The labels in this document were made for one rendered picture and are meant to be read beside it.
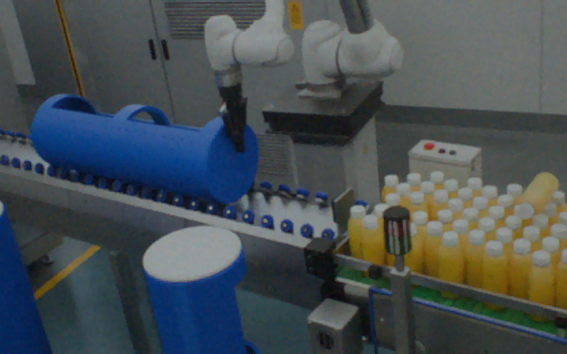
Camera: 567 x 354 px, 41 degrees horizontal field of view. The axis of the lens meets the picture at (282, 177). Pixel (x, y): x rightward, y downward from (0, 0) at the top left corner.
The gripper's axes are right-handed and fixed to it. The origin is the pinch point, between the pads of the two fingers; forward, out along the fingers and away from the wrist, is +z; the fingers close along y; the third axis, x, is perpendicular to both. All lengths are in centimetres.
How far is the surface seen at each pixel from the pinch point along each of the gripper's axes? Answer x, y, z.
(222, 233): -17.2, -33.4, 12.3
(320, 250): -45, -25, 16
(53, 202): 87, -16, 32
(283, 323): 32, 45, 116
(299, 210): -18.5, 2.8, 23.3
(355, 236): -51, -16, 15
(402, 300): -78, -40, 13
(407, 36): 77, 270, 52
